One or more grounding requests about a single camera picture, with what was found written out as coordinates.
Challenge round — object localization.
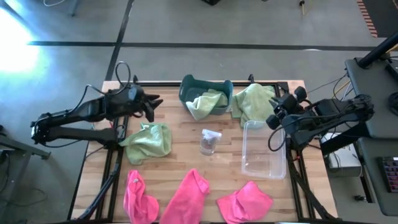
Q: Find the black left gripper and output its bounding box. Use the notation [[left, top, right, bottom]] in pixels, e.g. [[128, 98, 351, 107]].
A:
[[123, 84, 164, 123]]

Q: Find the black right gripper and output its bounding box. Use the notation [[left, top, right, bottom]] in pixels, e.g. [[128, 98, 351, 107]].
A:
[[266, 86, 308, 131]]

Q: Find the green microfiber towel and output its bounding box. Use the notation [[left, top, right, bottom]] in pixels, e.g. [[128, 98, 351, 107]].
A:
[[185, 88, 229, 121], [118, 121, 173, 166], [230, 83, 277, 128]]

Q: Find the pink microfiber towel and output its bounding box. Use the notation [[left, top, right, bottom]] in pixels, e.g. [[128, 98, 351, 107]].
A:
[[159, 168, 211, 224], [123, 169, 160, 224], [216, 180, 274, 224]]

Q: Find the teal plastic basket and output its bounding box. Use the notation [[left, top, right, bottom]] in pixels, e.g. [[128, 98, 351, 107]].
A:
[[178, 73, 234, 116]]

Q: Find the clear plastic bin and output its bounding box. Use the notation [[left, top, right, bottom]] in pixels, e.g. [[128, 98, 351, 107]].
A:
[[241, 120, 287, 180]]

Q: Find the gray electronics box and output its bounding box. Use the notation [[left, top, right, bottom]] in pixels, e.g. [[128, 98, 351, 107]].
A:
[[322, 133, 363, 179]]

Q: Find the gray desk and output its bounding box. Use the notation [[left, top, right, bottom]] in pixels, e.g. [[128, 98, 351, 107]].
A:
[[356, 136, 398, 217], [344, 57, 398, 139]]

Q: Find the black keyboard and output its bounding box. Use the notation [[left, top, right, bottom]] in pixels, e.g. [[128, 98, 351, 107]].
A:
[[377, 156, 398, 194]]

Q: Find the black floor mat orange edge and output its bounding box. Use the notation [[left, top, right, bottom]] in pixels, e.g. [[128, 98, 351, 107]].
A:
[[356, 0, 398, 39]]

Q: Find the gray metal stand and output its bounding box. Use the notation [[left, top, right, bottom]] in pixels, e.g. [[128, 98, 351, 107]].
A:
[[0, 124, 52, 162]]

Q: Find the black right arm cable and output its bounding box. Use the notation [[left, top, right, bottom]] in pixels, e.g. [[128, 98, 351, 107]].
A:
[[267, 113, 315, 152]]

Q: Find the black round post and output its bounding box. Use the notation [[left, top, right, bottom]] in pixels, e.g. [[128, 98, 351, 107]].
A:
[[356, 30, 398, 70]]

